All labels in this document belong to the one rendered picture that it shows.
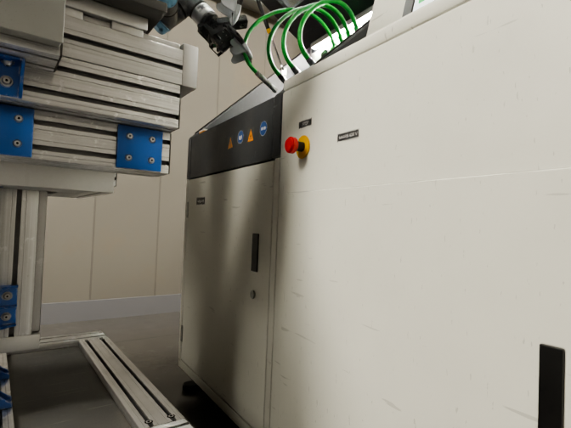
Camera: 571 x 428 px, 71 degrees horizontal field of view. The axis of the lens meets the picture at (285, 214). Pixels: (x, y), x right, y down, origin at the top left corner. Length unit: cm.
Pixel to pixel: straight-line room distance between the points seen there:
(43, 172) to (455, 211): 76
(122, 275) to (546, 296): 254
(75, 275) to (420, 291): 235
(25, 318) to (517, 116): 100
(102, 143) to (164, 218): 203
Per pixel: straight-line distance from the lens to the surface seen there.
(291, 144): 87
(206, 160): 144
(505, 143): 59
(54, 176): 93
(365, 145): 75
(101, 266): 278
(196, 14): 157
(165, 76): 89
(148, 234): 284
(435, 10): 72
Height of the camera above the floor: 62
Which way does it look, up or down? 2 degrees up
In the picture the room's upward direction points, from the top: 2 degrees clockwise
